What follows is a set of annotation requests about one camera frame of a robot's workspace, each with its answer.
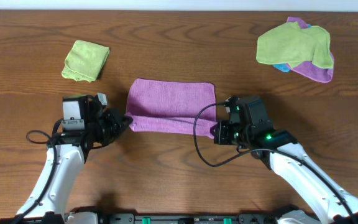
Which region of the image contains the purple microfiber cloth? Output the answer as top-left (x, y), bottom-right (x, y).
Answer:
top-left (126, 78), bottom-right (217, 139)

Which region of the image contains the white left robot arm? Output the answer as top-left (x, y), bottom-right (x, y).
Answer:
top-left (0, 93), bottom-right (132, 223)

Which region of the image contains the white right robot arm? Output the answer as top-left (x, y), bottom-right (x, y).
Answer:
top-left (214, 96), bottom-right (358, 223)

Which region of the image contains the blue cloth in pile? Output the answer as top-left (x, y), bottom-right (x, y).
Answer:
top-left (273, 63), bottom-right (291, 73)

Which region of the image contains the folded green cloth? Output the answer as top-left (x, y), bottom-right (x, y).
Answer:
top-left (62, 40), bottom-right (110, 83)

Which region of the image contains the purple cloth in pile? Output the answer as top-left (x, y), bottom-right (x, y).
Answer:
top-left (284, 16), bottom-right (334, 83)

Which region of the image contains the crumpled green cloth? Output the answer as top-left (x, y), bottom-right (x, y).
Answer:
top-left (256, 22), bottom-right (334, 69)

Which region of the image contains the black right camera cable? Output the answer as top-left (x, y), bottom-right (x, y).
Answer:
top-left (193, 101), bottom-right (358, 224)

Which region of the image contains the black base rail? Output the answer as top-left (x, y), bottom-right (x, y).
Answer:
top-left (99, 213), bottom-right (278, 224)

